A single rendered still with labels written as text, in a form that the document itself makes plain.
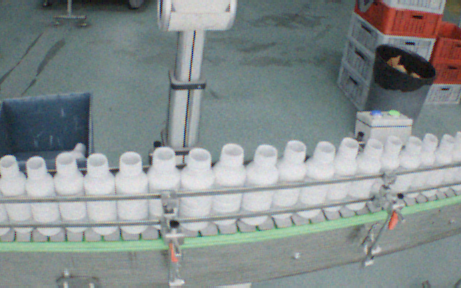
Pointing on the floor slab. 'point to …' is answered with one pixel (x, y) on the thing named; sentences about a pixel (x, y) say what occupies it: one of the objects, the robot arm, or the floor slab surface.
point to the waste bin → (399, 82)
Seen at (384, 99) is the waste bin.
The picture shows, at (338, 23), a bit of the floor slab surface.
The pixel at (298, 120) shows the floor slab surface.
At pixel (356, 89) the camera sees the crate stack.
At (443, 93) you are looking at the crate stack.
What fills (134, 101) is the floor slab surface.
